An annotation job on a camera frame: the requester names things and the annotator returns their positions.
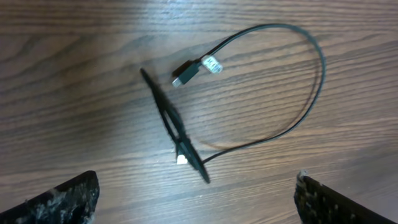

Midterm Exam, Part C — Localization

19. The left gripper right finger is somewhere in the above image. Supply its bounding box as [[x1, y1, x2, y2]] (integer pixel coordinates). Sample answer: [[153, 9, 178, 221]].
[[294, 170, 396, 224]]

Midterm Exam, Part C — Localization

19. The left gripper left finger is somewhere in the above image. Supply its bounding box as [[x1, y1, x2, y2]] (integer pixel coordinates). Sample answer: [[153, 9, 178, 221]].
[[1, 170, 100, 224]]

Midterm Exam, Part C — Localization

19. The black labelled USB cable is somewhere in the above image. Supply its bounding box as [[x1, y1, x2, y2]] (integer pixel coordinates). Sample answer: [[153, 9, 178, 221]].
[[171, 23, 326, 166]]

